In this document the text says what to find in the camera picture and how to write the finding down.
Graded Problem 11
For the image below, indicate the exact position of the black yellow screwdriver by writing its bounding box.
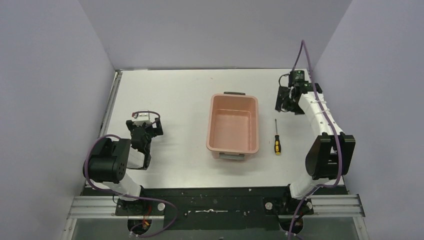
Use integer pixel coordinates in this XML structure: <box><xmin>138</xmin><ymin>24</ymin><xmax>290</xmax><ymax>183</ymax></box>
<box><xmin>274</xmin><ymin>118</ymin><xmax>282</xmax><ymax>155</ymax></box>

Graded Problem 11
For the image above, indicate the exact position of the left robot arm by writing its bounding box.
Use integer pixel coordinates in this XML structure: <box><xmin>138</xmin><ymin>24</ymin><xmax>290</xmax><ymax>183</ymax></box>
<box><xmin>82</xmin><ymin>117</ymin><xmax>164</xmax><ymax>215</ymax></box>

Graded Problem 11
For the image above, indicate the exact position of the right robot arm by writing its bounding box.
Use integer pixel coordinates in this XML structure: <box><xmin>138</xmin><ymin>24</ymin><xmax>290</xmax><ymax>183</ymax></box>
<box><xmin>272</xmin><ymin>70</ymin><xmax>356</xmax><ymax>215</ymax></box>

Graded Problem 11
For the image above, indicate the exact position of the pink plastic bin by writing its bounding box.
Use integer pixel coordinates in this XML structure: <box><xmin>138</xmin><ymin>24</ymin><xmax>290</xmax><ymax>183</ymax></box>
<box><xmin>206</xmin><ymin>92</ymin><xmax>260</xmax><ymax>161</ymax></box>

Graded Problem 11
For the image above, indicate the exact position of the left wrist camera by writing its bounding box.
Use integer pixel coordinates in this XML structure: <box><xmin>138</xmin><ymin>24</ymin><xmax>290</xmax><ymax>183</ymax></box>
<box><xmin>132</xmin><ymin>111</ymin><xmax>152</xmax><ymax>126</ymax></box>

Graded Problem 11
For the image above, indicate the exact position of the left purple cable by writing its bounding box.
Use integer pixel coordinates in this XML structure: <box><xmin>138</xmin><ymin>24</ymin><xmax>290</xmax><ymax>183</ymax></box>
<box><xmin>82</xmin><ymin>134</ymin><xmax>179</xmax><ymax>239</ymax></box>

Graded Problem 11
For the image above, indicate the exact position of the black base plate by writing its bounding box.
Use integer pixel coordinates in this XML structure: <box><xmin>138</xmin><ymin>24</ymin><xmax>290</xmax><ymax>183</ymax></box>
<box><xmin>81</xmin><ymin>185</ymin><xmax>349</xmax><ymax>231</ymax></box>

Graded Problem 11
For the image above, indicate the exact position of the aluminium frame rail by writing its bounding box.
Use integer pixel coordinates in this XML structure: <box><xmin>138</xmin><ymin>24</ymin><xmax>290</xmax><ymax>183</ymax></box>
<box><xmin>61</xmin><ymin>194</ymin><xmax>370</xmax><ymax>240</ymax></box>

